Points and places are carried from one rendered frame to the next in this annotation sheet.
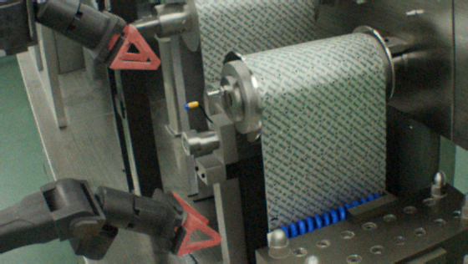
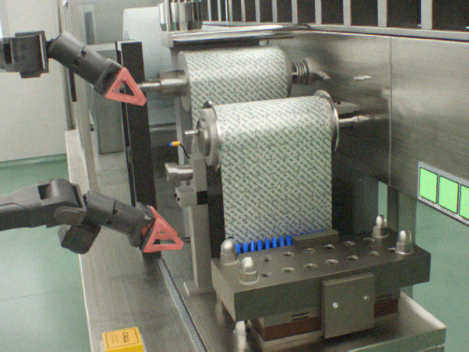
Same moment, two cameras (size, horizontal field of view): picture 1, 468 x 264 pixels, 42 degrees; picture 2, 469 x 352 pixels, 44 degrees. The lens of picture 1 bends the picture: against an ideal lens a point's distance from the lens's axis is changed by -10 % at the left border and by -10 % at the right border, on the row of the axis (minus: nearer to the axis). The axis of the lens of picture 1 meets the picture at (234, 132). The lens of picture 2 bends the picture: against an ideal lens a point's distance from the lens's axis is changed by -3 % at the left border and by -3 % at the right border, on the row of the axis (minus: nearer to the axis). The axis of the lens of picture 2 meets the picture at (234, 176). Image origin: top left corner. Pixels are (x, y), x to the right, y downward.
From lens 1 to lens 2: 0.29 m
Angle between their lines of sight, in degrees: 9
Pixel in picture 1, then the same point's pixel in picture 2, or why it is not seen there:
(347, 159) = (294, 195)
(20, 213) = (15, 199)
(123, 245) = (118, 267)
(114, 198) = (98, 198)
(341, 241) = (281, 258)
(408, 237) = (340, 260)
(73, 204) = (61, 195)
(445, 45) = (384, 100)
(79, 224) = (63, 211)
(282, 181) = (237, 205)
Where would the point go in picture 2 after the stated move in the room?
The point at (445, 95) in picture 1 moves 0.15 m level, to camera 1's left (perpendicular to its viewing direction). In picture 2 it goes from (384, 145) to (310, 148)
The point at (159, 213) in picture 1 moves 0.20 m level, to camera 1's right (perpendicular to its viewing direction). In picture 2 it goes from (133, 216) to (239, 212)
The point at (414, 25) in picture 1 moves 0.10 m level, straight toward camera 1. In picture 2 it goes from (363, 89) to (354, 96)
